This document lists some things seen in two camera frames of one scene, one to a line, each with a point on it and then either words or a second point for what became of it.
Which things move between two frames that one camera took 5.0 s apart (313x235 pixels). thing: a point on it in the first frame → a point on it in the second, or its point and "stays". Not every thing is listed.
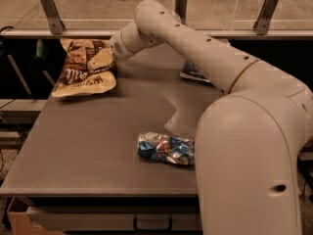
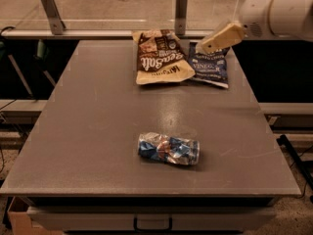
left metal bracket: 56,24 stays
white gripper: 116,46 → 253,16
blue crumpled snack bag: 166,148 stays
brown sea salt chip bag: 76,77 → 160,57
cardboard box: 21,222 stays
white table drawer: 114,218 stays
